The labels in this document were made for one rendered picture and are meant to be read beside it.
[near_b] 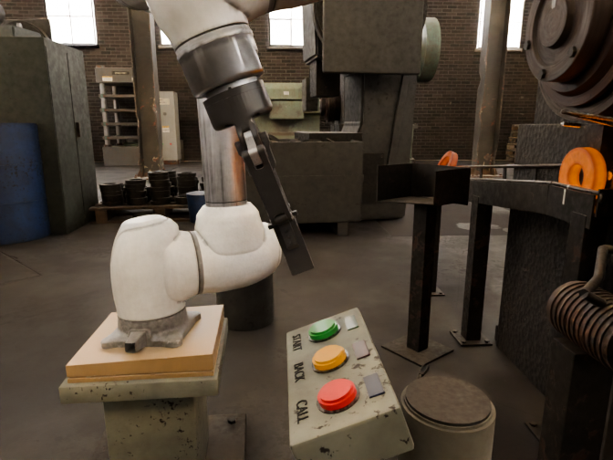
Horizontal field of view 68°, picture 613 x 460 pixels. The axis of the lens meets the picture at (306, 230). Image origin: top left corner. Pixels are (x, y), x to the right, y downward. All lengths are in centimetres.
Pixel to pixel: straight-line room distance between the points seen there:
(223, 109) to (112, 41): 1139
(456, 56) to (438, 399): 1151
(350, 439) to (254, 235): 70
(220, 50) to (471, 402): 52
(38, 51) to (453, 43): 956
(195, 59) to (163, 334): 70
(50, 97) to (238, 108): 362
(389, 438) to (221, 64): 41
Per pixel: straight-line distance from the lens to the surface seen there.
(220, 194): 108
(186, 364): 103
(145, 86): 797
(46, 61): 413
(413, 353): 188
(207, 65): 53
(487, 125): 841
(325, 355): 55
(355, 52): 383
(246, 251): 108
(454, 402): 66
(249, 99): 53
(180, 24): 54
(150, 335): 108
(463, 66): 1206
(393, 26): 396
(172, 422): 117
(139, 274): 105
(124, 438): 121
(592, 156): 136
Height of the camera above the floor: 87
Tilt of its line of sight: 13 degrees down
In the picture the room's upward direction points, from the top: straight up
